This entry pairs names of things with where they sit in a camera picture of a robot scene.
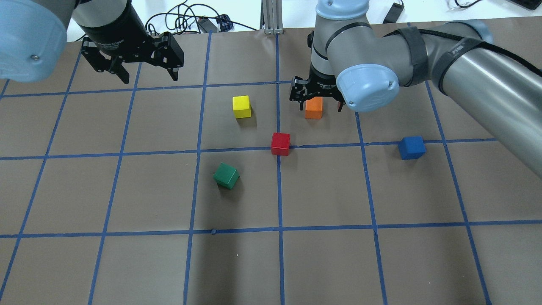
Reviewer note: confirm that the blue wooden block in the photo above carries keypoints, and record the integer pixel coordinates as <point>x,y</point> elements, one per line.
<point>411,148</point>

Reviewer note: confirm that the green wooden block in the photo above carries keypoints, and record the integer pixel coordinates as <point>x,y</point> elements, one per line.
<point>226,176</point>

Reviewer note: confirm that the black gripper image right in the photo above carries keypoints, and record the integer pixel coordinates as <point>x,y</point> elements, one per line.
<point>111,26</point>

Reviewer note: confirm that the red wooden block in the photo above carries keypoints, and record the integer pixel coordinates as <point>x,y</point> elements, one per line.
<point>280,144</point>

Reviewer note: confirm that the aluminium frame post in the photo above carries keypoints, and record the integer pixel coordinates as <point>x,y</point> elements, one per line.
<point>271,17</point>

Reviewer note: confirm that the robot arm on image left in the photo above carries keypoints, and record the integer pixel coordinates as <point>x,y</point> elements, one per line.
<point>499,89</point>

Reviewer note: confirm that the black power brick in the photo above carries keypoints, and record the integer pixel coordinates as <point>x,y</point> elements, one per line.
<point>393,13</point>

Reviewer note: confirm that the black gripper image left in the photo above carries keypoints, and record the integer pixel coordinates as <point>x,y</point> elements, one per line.
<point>320,84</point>

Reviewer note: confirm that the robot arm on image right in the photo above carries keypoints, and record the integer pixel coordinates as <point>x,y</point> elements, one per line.
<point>33,37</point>

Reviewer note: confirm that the yellow wooden block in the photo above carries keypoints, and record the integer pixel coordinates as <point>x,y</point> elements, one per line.
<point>241,107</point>

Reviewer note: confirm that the orange wooden block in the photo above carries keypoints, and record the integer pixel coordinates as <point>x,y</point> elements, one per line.
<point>314,108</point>

